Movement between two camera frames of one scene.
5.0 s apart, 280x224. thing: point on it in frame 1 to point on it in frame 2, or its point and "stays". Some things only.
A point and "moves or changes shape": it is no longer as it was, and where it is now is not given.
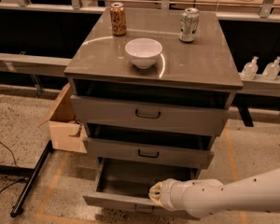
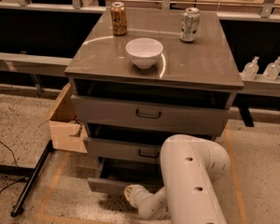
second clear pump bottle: (272, 69) stays
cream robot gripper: (168, 194) to (136, 194)
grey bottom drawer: (124, 185) moves or changes shape
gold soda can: (119, 19) stays
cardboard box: (66, 133) stays
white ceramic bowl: (144, 51) stays
